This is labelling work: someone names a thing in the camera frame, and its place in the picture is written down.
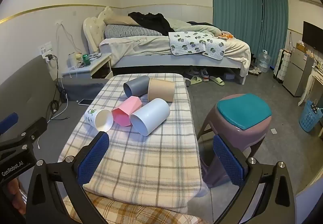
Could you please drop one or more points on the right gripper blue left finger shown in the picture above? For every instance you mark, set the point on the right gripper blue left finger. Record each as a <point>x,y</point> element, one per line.
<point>44,202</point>

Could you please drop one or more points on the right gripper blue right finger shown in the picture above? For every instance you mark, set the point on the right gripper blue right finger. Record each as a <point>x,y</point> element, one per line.
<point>276,203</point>

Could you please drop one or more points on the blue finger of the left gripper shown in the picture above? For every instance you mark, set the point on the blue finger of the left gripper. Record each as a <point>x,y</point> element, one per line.
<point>8,122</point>

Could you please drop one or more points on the pink faceted cup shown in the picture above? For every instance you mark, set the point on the pink faceted cup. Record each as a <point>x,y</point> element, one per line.
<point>121,114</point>

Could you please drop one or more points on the white cup green print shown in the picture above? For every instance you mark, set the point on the white cup green print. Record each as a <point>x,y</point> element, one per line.
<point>100,119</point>

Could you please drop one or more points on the light blue cup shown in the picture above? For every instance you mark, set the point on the light blue cup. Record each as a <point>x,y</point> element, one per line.
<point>150,116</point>

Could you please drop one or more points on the grey cup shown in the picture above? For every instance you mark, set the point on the grey cup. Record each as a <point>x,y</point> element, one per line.
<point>136,87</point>

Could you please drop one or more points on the tan cup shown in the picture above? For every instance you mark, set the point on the tan cup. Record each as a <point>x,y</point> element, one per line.
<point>162,89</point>

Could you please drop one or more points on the person's left hand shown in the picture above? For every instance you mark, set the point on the person's left hand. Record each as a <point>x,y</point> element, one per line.
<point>17,200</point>

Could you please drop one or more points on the purple plastic stool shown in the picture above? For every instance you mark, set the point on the purple plastic stool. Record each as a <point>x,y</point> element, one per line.
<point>241,139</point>

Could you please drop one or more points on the smartphone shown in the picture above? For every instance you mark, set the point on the smartphone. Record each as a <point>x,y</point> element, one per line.
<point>85,102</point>

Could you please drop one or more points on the blue laundry basket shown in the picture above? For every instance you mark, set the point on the blue laundry basket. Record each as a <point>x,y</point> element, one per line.
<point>310,116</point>

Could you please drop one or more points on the plaid blanket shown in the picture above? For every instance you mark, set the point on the plaid blanket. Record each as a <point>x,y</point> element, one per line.
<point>160,170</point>

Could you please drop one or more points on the green soda can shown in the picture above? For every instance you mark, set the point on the green soda can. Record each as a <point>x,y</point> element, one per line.
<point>86,59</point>

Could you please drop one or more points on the white nightstand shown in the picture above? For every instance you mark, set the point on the white nightstand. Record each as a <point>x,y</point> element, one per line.
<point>99,68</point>

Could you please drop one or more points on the white headboard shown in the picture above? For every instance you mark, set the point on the white headboard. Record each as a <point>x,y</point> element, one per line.
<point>94,27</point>

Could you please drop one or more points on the white suitcase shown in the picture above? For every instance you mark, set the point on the white suitcase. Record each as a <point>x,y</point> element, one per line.
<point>281,67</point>

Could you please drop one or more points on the striped pillow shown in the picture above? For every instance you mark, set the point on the striped pillow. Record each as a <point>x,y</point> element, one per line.
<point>123,31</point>

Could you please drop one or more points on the green slipper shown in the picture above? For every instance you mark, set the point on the green slipper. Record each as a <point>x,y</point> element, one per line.
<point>217,80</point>

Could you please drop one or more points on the silver cabinet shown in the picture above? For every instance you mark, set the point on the silver cabinet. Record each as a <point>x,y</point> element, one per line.
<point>298,71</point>

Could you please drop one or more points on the water jug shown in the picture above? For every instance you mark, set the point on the water jug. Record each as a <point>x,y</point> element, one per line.
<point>263,61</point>

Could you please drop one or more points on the bed with beige sheets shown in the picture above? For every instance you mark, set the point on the bed with beige sheets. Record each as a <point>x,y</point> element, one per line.
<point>143,40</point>

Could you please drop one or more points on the black television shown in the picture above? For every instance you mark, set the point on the black television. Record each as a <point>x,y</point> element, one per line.
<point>312,36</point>

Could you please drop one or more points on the black clothes pile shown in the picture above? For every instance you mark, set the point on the black clothes pile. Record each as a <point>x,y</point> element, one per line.
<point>151,21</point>

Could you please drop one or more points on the white leaf print mat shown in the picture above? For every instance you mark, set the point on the white leaf print mat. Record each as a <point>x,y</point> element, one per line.
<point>190,42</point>

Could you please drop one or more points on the teal curtain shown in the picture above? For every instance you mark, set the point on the teal curtain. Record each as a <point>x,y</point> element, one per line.
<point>262,24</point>

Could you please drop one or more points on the wall power outlet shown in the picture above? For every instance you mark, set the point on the wall power outlet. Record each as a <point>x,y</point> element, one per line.
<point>44,50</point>

